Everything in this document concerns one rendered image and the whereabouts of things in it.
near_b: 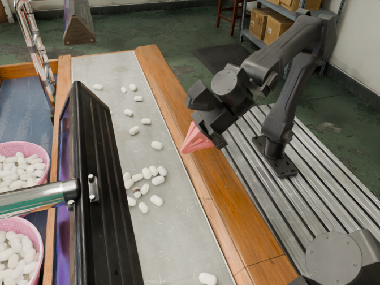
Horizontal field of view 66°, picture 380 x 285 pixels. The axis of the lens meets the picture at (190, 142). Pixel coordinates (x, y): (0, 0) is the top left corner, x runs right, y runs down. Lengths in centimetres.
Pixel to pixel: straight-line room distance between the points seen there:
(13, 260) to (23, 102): 82
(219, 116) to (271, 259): 31
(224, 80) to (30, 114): 90
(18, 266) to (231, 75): 58
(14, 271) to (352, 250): 62
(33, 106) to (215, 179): 87
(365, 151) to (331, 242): 201
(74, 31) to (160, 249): 56
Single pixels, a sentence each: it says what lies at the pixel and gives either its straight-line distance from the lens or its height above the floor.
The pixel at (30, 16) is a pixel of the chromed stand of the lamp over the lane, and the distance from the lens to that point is 123.
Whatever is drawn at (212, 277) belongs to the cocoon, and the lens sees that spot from 63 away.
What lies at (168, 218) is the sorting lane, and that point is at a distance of 73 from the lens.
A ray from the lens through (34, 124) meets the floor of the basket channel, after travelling 126.
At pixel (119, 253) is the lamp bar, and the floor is 108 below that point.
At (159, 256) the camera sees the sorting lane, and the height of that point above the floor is 74.
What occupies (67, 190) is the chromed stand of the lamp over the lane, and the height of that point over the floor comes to 112.
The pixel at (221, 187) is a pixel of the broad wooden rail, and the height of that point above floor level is 76.
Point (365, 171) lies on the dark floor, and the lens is 219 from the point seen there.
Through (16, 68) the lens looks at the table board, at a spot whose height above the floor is 72.
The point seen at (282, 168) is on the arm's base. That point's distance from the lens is 97.
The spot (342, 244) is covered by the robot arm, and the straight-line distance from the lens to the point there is 35.
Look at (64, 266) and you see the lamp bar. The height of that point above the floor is 108.
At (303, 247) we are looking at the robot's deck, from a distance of 83.
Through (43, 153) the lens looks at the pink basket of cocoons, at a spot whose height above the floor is 76.
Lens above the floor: 132
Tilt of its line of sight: 39 degrees down
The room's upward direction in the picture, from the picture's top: straight up
